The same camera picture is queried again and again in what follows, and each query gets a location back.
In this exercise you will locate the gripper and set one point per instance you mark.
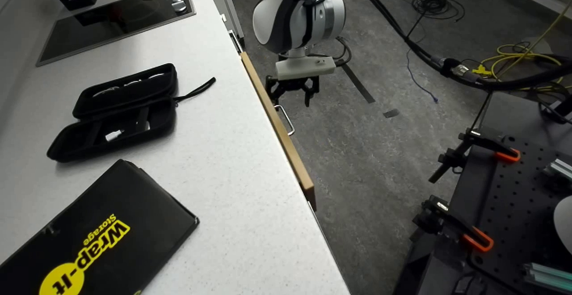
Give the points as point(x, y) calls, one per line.
point(296, 83)

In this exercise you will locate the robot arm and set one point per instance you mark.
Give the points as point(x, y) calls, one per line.
point(295, 15)

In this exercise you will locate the wooden drawer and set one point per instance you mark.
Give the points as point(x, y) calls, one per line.
point(281, 129)

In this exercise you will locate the long black tape strip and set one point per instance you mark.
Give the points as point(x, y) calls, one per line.
point(357, 84)

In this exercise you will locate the short black tape strip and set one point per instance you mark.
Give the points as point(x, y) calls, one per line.
point(391, 113)

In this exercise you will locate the open black zip case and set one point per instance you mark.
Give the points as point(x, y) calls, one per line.
point(125, 103)

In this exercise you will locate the small white adapter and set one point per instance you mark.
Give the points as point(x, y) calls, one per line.
point(114, 135)

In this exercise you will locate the black glass cooktop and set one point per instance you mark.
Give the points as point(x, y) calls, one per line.
point(116, 22)

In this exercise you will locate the black bag with yellow print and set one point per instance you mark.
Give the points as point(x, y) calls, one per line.
point(103, 237)

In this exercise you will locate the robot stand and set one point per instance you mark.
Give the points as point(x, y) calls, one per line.
point(505, 205)

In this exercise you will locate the aluminium profile bar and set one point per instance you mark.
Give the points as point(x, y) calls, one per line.
point(558, 168)

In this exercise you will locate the green profile bars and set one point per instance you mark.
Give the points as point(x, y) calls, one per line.
point(547, 277)

